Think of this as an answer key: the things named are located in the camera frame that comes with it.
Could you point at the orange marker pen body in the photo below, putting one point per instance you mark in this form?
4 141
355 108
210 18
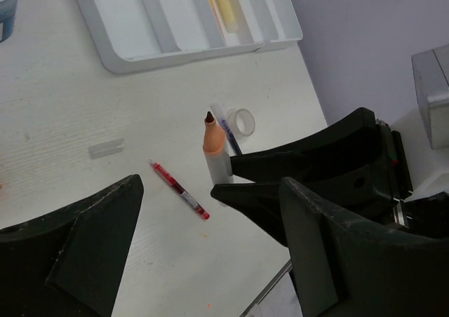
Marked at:
216 152

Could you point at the yellow highlighter in tray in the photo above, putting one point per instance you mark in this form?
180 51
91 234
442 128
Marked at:
228 16

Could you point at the blue gel pen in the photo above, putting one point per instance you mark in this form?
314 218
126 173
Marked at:
220 116

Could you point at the red gel pen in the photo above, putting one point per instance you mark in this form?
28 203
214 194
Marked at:
179 189

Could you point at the clear pen cap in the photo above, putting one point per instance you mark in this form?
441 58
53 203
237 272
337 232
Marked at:
106 148

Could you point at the blue jar with label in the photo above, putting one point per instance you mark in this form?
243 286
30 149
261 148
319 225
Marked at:
7 18

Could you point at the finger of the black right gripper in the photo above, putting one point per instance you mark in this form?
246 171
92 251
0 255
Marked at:
259 202

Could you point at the small clear tape roll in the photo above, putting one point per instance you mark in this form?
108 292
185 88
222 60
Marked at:
241 122

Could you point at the white divided organizer tray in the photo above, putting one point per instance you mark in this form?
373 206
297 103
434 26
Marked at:
142 35

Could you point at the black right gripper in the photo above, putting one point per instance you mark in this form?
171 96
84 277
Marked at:
337 164

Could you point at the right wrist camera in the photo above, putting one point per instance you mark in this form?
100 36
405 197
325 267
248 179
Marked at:
430 73

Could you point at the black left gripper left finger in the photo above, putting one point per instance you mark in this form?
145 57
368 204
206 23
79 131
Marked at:
70 262

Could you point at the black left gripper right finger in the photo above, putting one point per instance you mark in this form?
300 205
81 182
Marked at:
347 265

